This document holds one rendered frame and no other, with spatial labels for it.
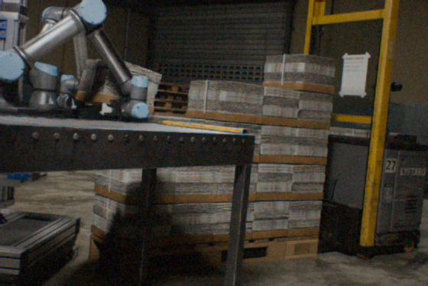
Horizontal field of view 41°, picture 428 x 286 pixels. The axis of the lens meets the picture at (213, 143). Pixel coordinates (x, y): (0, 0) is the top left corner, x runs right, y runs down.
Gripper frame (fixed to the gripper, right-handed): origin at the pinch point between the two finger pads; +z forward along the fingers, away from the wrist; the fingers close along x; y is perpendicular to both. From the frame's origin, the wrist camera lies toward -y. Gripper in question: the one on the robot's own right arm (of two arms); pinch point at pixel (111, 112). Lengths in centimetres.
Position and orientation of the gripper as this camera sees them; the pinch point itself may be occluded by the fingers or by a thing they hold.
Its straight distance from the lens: 290.4
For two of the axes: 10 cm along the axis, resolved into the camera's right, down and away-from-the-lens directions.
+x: -8.3, 1.8, -5.4
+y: -0.9, -9.8, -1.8
